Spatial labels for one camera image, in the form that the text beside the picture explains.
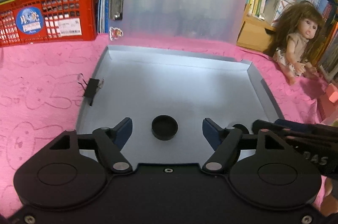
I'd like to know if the pink house-shaped stand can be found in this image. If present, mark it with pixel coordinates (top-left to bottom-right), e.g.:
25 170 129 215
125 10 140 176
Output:
318 84 337 124

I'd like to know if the black binder clip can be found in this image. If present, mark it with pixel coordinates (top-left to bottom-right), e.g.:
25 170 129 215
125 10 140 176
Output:
77 73 105 106

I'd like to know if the brown-haired baby doll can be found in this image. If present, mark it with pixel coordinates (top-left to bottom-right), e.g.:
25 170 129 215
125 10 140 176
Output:
264 1 324 85

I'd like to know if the red plastic crate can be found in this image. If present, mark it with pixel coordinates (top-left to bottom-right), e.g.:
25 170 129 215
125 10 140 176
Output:
1 0 98 47

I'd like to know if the wooden drawer organizer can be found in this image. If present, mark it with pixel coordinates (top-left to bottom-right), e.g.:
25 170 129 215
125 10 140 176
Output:
236 4 275 52

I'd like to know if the pink towel table cover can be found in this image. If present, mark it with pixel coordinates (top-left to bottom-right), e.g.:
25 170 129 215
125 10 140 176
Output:
1 34 327 217

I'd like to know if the black round cap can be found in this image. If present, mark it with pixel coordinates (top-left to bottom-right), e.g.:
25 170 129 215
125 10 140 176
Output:
151 115 179 141
232 124 250 135

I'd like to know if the person's right hand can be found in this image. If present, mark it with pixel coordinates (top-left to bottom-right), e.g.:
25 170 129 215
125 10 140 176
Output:
320 178 337 217

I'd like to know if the small cartoon sticker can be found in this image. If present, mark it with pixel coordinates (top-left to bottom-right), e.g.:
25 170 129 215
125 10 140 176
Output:
109 27 124 41

